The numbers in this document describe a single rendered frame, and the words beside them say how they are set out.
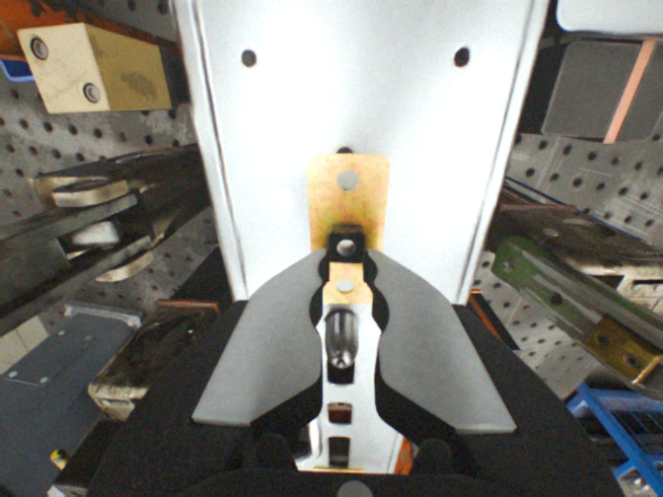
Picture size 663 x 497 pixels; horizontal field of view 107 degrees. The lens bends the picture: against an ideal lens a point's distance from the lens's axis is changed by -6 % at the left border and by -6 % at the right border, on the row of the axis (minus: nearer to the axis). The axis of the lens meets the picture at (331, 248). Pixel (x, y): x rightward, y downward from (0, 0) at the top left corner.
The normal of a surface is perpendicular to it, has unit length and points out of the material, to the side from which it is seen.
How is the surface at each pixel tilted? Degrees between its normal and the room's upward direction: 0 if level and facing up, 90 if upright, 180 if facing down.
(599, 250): 90
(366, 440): 0
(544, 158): 0
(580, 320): 78
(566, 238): 90
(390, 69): 0
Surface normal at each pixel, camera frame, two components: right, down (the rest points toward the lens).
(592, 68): -0.04, 0.48
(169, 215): 1.00, 0.01
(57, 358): 0.15, -0.87
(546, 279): -0.99, 0.08
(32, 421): 0.80, -0.51
